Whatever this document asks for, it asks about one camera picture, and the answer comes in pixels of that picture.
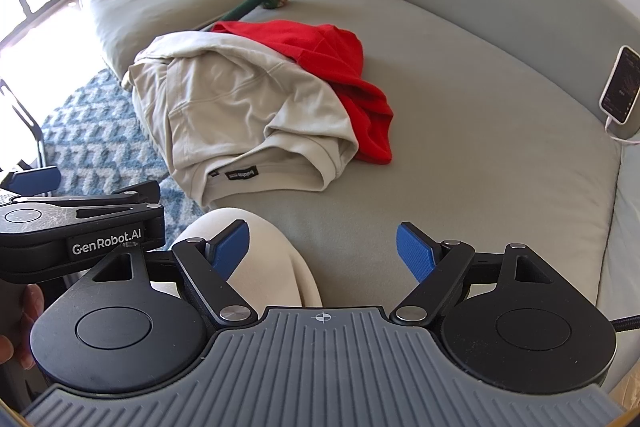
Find white smartphone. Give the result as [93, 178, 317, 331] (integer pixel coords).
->
[599, 46, 640, 124]

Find person's leg beige trousers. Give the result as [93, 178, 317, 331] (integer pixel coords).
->
[176, 208, 322, 314]

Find person's left hand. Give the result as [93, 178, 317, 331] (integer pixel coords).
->
[0, 284, 44, 371]

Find red garment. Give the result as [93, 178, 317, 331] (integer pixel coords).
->
[213, 20, 394, 165]

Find grey side cushion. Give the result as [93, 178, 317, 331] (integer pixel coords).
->
[598, 145, 640, 320]

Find beige t-shirt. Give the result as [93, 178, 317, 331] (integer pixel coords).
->
[122, 31, 359, 207]

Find white charging cable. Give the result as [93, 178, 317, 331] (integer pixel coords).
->
[603, 116, 637, 145]

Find blue white patterned rug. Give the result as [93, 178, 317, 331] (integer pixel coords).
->
[41, 69, 204, 245]

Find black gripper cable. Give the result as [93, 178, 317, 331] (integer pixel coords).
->
[608, 313, 640, 334]

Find black metal stand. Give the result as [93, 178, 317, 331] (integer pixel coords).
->
[1, 80, 48, 168]

